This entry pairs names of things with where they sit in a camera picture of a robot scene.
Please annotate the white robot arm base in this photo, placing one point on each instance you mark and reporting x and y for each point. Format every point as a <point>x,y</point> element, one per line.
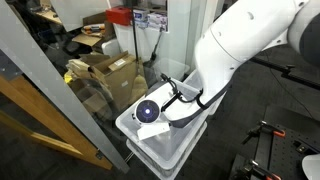
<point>313,166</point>

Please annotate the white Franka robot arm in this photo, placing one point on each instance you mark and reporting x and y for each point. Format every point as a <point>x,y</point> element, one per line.
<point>240,40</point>

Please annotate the large open cardboard box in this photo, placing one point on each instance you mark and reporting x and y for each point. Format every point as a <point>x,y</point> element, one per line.
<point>116,80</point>

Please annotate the clear plastic storage box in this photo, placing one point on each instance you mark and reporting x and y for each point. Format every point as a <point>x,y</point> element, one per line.
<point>173,150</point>

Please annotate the wide blue white box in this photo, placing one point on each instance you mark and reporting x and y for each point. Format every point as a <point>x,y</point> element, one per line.
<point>158,21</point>

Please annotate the narrow blue white box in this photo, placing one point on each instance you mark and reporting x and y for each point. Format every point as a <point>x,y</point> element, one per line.
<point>140,18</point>

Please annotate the red box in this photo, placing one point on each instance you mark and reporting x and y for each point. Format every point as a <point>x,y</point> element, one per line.
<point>118,16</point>

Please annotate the white plastic bin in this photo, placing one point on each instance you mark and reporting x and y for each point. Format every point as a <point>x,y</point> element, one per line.
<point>111,48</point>

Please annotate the crumpled cardboard sheets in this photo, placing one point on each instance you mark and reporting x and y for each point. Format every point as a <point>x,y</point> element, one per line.
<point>93,100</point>

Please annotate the flattened cardboard pile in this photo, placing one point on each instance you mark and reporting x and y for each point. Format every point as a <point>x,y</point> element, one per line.
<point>78,66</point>

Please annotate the flat cardboard sheet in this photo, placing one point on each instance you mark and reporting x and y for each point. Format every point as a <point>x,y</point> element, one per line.
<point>86,40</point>

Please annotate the orange tools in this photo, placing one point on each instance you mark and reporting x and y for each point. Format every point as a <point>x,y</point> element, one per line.
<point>95,28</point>

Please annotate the yellow item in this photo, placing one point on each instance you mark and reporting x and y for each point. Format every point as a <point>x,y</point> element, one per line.
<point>68,78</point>

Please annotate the white board panel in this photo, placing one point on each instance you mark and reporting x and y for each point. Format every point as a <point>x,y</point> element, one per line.
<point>80,13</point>

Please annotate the black boom stand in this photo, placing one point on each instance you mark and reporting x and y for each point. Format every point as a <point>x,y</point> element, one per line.
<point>300,78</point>

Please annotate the black perforated work table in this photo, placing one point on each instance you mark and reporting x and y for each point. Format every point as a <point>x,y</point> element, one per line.
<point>286,156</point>

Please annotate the grey metal frame post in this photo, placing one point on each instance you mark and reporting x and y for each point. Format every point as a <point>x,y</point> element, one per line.
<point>50,73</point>

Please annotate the wooden wall frame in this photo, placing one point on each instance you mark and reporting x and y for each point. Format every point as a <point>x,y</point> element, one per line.
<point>33,110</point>

